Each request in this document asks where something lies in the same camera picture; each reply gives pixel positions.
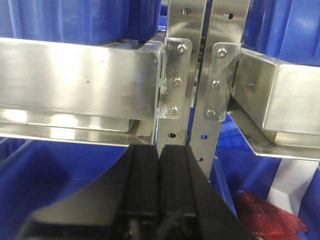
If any left steel shelf upright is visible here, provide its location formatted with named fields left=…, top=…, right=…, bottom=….
left=155, top=0, right=207, bottom=151

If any blue bin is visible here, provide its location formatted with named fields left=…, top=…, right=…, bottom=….
left=242, top=0, right=320, bottom=67
left=210, top=116, right=320, bottom=240
left=0, top=137, right=126, bottom=240
left=0, top=0, right=167, bottom=45

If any red mesh bag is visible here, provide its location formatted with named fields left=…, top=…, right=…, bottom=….
left=233, top=191, right=308, bottom=240

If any lower right blue bin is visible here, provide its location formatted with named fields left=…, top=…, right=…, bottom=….
left=210, top=116, right=320, bottom=240

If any right steel shelf upright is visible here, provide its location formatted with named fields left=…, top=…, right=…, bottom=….
left=189, top=0, right=250, bottom=178

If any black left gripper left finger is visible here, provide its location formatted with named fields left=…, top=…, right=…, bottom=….
left=16, top=145, right=159, bottom=240

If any left steel shelf beam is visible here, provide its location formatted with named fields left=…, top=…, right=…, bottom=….
left=0, top=35, right=164, bottom=146

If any steel shelf beam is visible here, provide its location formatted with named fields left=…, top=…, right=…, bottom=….
left=228, top=48, right=320, bottom=161
left=0, top=35, right=164, bottom=146

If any right steel shelf beam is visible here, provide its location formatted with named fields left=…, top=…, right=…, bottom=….
left=228, top=48, right=320, bottom=161

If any upper left blue bin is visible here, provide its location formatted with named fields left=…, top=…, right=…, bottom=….
left=0, top=0, right=167, bottom=45

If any steel shelf upright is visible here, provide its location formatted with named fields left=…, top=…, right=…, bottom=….
left=155, top=0, right=207, bottom=151
left=189, top=0, right=250, bottom=178

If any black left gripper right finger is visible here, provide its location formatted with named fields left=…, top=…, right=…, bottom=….
left=158, top=145, right=255, bottom=240

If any lower left blue bin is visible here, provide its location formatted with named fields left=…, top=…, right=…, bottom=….
left=0, top=137, right=126, bottom=240

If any upper right blue bin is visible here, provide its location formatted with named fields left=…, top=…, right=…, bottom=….
left=242, top=0, right=320, bottom=67

